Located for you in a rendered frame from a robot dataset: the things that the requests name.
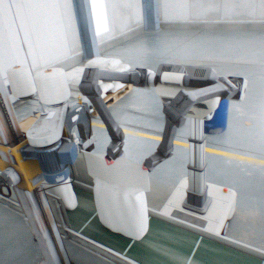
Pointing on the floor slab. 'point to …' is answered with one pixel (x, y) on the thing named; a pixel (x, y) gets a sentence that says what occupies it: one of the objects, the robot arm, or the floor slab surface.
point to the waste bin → (217, 118)
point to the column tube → (31, 202)
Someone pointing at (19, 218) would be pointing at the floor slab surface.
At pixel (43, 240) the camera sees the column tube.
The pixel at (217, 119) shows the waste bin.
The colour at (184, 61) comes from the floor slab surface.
